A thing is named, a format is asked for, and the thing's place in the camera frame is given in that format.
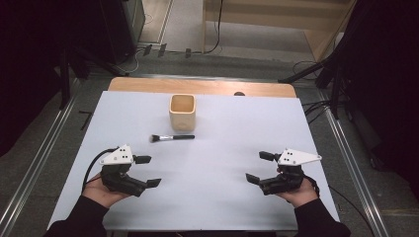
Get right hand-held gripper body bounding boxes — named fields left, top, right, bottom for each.
left=259, top=148, right=322, bottom=196

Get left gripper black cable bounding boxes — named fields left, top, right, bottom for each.
left=81, top=147, right=120, bottom=196

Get square wooden cup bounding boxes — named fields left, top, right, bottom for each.
left=168, top=94, right=198, bottom=132

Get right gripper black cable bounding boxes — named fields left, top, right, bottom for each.
left=304, top=175, right=321, bottom=198

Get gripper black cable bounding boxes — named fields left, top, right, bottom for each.
left=81, top=147, right=120, bottom=196
left=304, top=175, right=321, bottom=198

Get person's right hand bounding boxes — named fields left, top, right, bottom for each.
left=276, top=177, right=320, bottom=209

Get white table cover sheet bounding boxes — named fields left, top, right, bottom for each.
left=47, top=91, right=340, bottom=231

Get black cabinet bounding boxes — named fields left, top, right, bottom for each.
left=98, top=0, right=146, bottom=65

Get person's left hand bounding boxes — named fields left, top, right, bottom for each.
left=82, top=173, right=132, bottom=209

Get black makeup brush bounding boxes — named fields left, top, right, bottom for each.
left=149, top=133, right=196, bottom=144

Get aluminium floor rail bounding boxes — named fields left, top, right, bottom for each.
left=317, top=92, right=391, bottom=237
left=0, top=78, right=81, bottom=237

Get dark curtain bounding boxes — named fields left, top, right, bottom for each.
left=342, top=0, right=419, bottom=194
left=0, top=0, right=102, bottom=157

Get white floor cable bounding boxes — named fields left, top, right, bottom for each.
left=115, top=47, right=146, bottom=75

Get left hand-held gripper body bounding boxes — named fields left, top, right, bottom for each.
left=99, top=143, right=147, bottom=198

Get light wooden shelf unit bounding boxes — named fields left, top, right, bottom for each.
left=202, top=0, right=358, bottom=62

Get hanging black cable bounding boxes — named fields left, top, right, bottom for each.
left=203, top=0, right=224, bottom=55

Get thin black floor cable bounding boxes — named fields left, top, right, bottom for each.
left=328, top=185, right=375, bottom=237

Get black tripod stand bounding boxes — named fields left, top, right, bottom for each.
left=278, top=58, right=345, bottom=120

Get bundle of black floor cables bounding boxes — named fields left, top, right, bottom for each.
left=300, top=99, right=332, bottom=125

